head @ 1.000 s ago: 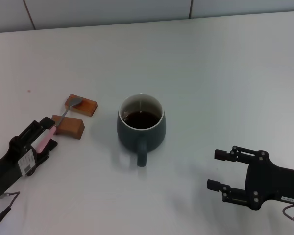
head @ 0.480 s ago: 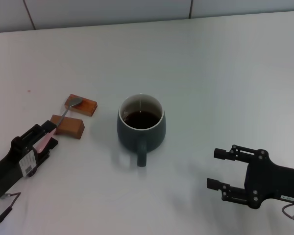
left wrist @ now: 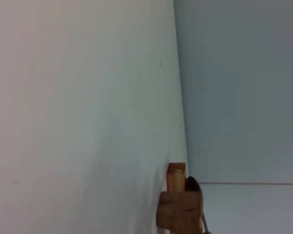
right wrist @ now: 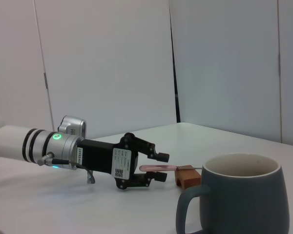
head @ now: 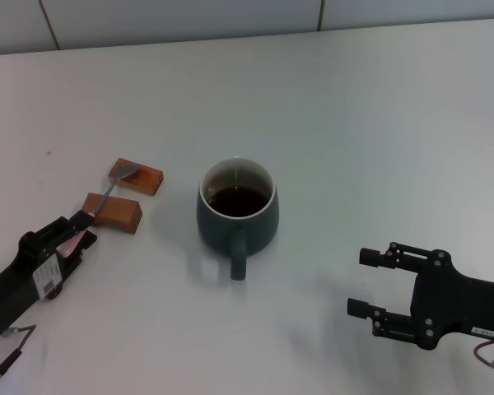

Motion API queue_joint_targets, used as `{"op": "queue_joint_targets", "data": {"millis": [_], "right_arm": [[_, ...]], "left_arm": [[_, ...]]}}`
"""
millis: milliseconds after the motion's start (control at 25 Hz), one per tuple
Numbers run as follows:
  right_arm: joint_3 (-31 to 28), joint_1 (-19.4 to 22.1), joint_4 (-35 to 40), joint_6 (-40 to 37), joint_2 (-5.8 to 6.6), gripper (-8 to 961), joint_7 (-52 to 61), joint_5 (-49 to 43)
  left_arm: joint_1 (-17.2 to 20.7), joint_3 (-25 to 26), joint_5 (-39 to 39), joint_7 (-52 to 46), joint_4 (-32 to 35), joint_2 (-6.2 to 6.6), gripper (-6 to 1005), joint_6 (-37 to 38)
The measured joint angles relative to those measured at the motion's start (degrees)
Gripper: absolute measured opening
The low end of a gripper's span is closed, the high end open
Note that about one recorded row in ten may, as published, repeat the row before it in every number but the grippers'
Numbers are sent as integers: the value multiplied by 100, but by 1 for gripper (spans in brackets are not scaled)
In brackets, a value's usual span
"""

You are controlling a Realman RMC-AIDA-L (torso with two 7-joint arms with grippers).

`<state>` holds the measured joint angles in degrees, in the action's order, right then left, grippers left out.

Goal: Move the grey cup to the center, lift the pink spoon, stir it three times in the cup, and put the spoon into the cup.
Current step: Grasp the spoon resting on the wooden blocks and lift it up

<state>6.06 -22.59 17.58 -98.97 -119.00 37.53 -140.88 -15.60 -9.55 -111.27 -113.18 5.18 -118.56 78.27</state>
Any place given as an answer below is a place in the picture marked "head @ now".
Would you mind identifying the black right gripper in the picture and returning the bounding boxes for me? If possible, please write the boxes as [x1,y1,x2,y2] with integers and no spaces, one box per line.
[347,241,494,351]

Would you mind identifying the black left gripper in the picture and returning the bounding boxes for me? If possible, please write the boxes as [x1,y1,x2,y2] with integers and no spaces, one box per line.
[0,209,99,334]

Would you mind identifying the pink handled metal spoon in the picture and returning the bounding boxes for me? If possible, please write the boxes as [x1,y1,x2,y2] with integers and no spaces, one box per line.
[59,163,140,257]

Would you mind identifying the grey ceramic cup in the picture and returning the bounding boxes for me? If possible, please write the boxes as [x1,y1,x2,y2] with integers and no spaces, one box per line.
[195,156,280,281]

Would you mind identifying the arched wooden block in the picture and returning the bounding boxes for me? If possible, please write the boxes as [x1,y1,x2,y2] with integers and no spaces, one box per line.
[82,192,143,236]

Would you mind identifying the flat wooden block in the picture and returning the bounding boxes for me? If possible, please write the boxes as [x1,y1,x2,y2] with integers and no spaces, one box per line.
[107,157,166,198]

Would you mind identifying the dark coffee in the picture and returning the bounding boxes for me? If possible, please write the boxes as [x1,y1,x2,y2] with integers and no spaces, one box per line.
[208,185,269,218]

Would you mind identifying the left gripper cable with plug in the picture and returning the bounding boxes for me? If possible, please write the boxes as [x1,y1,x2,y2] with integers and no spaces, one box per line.
[0,316,38,390]

